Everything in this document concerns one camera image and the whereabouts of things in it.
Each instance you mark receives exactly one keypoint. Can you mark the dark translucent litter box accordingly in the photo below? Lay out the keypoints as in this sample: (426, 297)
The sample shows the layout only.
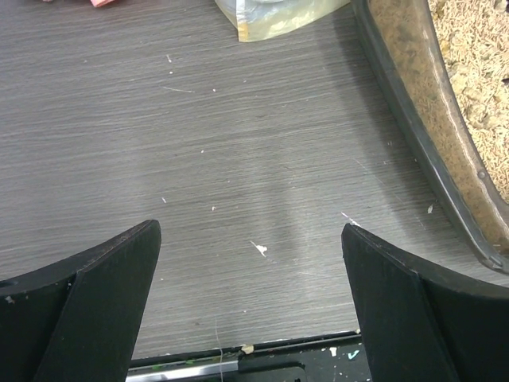
(401, 45)

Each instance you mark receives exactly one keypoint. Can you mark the bin with plastic liner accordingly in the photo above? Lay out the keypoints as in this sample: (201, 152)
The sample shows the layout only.
(258, 20)

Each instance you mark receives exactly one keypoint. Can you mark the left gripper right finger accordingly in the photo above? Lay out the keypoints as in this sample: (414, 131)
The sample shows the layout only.
(420, 321)

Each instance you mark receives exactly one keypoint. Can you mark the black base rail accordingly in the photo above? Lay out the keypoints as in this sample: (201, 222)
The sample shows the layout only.
(332, 357)

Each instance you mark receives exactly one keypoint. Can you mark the pink crumpled cloth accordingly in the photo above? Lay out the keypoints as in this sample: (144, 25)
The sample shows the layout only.
(100, 3)

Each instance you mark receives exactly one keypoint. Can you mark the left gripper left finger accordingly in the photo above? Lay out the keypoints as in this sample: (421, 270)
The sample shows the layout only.
(78, 319)

